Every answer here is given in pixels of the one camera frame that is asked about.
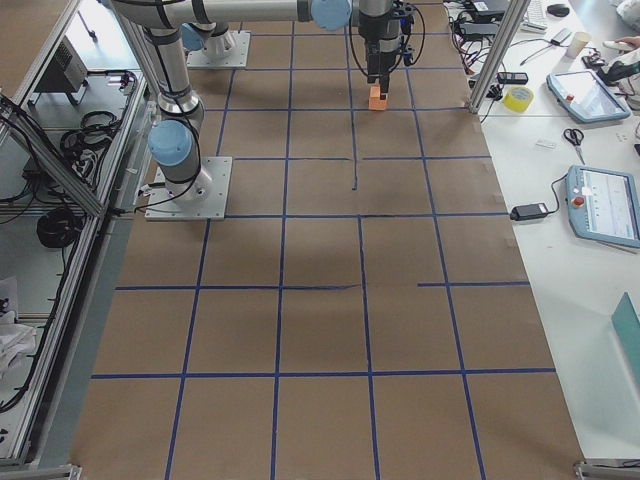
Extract lower teach pendant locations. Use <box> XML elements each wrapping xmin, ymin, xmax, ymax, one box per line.
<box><xmin>565</xmin><ymin>165</ymin><xmax>639</xmax><ymax>248</ymax></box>

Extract yellow tape roll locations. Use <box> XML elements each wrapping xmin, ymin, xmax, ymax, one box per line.
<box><xmin>504</xmin><ymin>86</ymin><xmax>534</xmax><ymax>113</ymax></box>

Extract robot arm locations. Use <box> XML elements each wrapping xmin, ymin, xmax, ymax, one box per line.
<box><xmin>190</xmin><ymin>23</ymin><xmax>416</xmax><ymax>218</ymax></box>
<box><xmin>181</xmin><ymin>22</ymin><xmax>237</xmax><ymax>59</ymax></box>

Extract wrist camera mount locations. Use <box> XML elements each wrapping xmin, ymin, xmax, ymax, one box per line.
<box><xmin>394</xmin><ymin>1</ymin><xmax>416</xmax><ymax>67</ymax></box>

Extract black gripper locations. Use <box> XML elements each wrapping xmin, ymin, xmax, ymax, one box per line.
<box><xmin>362</xmin><ymin>29</ymin><xmax>401</xmax><ymax>94</ymax></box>

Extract white crumpled cloth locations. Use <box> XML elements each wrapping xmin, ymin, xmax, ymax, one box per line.
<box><xmin>0</xmin><ymin>277</ymin><xmax>36</xmax><ymax>381</ymax></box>

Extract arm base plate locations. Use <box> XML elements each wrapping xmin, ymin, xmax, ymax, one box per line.
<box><xmin>185</xmin><ymin>30</ymin><xmax>251</xmax><ymax>70</ymax></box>
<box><xmin>144</xmin><ymin>157</ymin><xmax>232</xmax><ymax>221</ymax></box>

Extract upper teach pendant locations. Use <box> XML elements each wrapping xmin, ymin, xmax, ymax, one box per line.
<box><xmin>546</xmin><ymin>70</ymin><xmax>631</xmax><ymax>123</ymax></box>

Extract black handled scissors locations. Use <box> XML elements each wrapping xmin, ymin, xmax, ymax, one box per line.
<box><xmin>563</xmin><ymin>128</ymin><xmax>585</xmax><ymax>165</ymax></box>

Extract aluminium frame post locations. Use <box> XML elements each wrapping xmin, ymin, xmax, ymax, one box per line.
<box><xmin>467</xmin><ymin>0</ymin><xmax>530</xmax><ymax>114</ymax></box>

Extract black power adapter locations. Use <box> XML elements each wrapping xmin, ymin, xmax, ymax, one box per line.
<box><xmin>509</xmin><ymin>202</ymin><xmax>549</xmax><ymax>221</ymax></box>

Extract paper cup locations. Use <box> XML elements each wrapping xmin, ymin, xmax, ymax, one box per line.
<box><xmin>565</xmin><ymin>31</ymin><xmax>591</xmax><ymax>59</ymax></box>

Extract teach pendant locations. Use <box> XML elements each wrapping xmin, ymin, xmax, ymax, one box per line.
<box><xmin>546</xmin><ymin>70</ymin><xmax>631</xmax><ymax>123</ymax></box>
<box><xmin>565</xmin><ymin>165</ymin><xmax>639</xmax><ymax>248</ymax></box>

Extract orange foam cube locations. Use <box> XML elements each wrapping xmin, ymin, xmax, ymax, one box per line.
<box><xmin>368</xmin><ymin>85</ymin><xmax>388</xmax><ymax>111</ymax></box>

